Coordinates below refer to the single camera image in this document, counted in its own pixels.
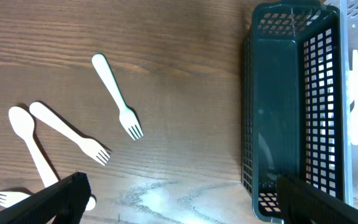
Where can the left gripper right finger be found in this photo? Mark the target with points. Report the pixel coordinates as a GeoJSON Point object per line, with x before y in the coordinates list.
{"type": "Point", "coordinates": [300, 202]}

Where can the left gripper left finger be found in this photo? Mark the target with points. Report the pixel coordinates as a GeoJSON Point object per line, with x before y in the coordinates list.
{"type": "Point", "coordinates": [62, 202]}

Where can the white fork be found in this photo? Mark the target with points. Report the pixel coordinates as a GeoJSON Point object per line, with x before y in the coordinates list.
{"type": "Point", "coordinates": [89, 146]}
{"type": "Point", "coordinates": [23, 125]}
{"type": "Point", "coordinates": [10, 198]}

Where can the white spoon pointing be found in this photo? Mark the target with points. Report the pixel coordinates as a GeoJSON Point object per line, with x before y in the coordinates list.
{"type": "Point", "coordinates": [353, 83]}

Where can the white fork basket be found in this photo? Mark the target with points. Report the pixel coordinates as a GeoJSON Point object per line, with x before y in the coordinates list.
{"type": "Point", "coordinates": [127, 117]}

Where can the black plastic mesh basket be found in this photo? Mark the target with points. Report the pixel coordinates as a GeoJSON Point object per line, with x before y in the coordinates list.
{"type": "Point", "coordinates": [292, 107]}

